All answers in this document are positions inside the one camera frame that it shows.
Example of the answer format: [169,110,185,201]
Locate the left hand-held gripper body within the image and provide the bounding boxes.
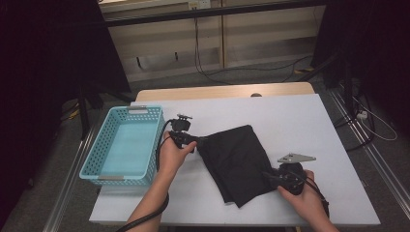
[168,113,199,154]

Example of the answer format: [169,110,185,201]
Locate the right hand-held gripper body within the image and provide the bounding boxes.
[273,153,317,196]

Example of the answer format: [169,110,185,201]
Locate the black shorts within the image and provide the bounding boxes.
[196,124,281,209]

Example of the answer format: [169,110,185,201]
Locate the light blue plastic basket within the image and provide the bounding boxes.
[79,104,166,187]

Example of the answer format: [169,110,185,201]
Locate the person's left hand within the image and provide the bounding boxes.
[156,138,197,181]

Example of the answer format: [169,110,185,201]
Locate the person's right hand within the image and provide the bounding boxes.
[278,169,327,224]

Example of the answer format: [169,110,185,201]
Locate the light wooden table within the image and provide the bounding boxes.
[134,81,316,102]

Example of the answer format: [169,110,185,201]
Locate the black metal stand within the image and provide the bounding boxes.
[76,81,136,141]
[298,54,356,111]

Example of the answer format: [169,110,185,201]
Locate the beige wooden cabinet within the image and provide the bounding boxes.
[107,5,327,83]

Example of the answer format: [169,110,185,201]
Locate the black horizontal metal bar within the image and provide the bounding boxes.
[103,0,327,28]

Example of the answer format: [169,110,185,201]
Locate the large black curtain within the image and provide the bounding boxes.
[310,0,410,131]
[0,0,132,223]

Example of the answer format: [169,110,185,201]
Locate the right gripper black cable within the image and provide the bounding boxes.
[288,172,331,218]

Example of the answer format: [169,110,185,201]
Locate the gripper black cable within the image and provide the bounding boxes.
[288,172,331,218]
[115,119,175,232]

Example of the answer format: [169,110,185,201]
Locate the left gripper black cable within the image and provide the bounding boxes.
[115,119,175,232]

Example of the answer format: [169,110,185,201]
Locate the long black floor cable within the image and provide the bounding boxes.
[192,16,314,86]

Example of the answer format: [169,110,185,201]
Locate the aluminium floor rail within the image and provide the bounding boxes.
[328,88,410,211]
[43,125,98,232]

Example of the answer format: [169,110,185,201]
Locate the bundle of black cables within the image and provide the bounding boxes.
[333,92,377,153]

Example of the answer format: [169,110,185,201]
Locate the thin white cable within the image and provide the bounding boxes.
[351,96,399,142]

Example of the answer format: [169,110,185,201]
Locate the white wall socket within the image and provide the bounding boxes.
[188,0,212,10]

